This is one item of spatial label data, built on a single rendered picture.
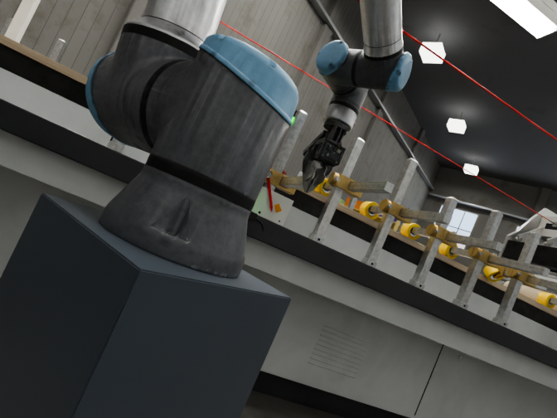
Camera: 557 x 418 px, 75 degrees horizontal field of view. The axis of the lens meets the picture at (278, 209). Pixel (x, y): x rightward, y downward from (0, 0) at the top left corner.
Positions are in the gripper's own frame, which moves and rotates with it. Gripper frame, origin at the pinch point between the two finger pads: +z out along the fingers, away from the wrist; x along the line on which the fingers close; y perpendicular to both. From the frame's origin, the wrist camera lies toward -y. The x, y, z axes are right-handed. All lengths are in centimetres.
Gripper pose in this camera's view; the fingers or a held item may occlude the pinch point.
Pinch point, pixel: (307, 188)
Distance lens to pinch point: 106.5
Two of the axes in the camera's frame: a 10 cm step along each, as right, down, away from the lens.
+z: -4.0, 9.1, -0.8
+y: 2.9, 0.4, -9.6
